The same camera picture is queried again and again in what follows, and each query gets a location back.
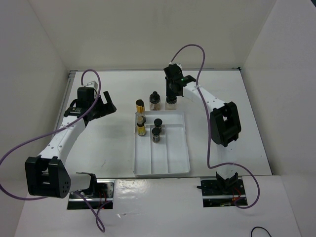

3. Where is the black top shaker white spice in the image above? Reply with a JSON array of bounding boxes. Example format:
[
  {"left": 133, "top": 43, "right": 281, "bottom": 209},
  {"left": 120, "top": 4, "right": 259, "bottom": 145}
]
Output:
[{"left": 165, "top": 96, "right": 177, "bottom": 110}]

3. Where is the black cap spice jar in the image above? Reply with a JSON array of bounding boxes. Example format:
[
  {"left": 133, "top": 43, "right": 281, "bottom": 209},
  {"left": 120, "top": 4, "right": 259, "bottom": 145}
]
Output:
[
  {"left": 154, "top": 118, "right": 162, "bottom": 131},
  {"left": 152, "top": 127, "right": 160, "bottom": 143}
]

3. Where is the yellow oil bottle tan cap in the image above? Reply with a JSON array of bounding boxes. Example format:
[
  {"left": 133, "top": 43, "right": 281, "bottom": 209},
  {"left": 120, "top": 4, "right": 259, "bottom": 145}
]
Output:
[{"left": 137, "top": 116, "right": 146, "bottom": 136}]

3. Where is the black cap spice jar front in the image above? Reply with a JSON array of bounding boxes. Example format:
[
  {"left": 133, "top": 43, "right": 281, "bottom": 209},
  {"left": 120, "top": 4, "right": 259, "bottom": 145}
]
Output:
[{"left": 152, "top": 127, "right": 160, "bottom": 143}]

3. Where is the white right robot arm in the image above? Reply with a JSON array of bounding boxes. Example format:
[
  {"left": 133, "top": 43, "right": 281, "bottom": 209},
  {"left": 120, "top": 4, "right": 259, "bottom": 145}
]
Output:
[{"left": 163, "top": 63, "right": 241, "bottom": 194}]

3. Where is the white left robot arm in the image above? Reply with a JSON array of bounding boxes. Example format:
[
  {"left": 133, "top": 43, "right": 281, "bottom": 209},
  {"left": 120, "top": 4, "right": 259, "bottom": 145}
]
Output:
[{"left": 25, "top": 81, "right": 117, "bottom": 198}]

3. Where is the black top shaker brown spice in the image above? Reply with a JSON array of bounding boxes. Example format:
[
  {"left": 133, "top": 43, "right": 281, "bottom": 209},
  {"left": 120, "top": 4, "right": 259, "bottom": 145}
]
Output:
[{"left": 149, "top": 91, "right": 160, "bottom": 111}]

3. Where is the gold capped glass grinder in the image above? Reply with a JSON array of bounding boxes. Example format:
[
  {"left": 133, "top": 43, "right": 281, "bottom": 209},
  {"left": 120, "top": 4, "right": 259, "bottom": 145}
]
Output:
[{"left": 136, "top": 99, "right": 146, "bottom": 123}]

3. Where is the white plastic organizer tray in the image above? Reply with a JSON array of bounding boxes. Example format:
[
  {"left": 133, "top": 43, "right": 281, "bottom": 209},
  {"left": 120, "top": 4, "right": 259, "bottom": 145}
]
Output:
[{"left": 134, "top": 110, "right": 191, "bottom": 178}]

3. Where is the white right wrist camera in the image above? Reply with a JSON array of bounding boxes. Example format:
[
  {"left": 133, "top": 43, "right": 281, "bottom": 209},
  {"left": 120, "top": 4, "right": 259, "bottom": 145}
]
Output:
[{"left": 169, "top": 62, "right": 182, "bottom": 69}]

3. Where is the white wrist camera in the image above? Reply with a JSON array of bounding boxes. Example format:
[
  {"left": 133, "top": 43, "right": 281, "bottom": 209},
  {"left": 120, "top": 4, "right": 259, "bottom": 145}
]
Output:
[
  {"left": 169, "top": 62, "right": 182, "bottom": 69},
  {"left": 85, "top": 81, "right": 98, "bottom": 90}
]

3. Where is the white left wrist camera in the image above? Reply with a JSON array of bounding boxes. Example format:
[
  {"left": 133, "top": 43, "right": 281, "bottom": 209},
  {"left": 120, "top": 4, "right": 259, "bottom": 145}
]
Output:
[{"left": 85, "top": 81, "right": 98, "bottom": 90}]

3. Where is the aluminium table edge rail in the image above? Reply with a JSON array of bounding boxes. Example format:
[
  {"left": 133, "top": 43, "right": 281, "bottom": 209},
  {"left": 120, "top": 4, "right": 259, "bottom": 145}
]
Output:
[{"left": 55, "top": 70, "right": 77, "bottom": 130}]

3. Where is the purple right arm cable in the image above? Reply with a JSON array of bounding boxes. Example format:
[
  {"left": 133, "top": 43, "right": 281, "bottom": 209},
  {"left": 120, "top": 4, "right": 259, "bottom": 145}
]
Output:
[{"left": 170, "top": 44, "right": 260, "bottom": 209}]

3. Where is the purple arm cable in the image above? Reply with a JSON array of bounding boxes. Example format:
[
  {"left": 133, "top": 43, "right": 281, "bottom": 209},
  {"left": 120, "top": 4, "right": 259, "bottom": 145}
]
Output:
[
  {"left": 170, "top": 44, "right": 260, "bottom": 209},
  {"left": 0, "top": 69, "right": 106, "bottom": 233}
]

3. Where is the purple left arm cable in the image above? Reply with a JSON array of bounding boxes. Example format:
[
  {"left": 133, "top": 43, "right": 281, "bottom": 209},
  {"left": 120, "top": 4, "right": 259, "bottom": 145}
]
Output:
[{"left": 0, "top": 69, "right": 106, "bottom": 233}]

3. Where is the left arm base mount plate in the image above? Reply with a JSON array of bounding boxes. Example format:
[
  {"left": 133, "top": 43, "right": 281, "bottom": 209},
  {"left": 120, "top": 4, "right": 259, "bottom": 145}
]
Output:
[{"left": 67, "top": 179, "right": 115, "bottom": 210}]

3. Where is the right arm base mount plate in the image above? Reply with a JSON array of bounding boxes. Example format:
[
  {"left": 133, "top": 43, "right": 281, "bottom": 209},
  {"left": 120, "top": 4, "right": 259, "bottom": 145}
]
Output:
[{"left": 197, "top": 178, "right": 248, "bottom": 207}]

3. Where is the black cable on floor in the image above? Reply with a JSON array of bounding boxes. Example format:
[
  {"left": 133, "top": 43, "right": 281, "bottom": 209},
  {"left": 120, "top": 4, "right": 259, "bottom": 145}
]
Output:
[{"left": 251, "top": 226, "right": 272, "bottom": 237}]

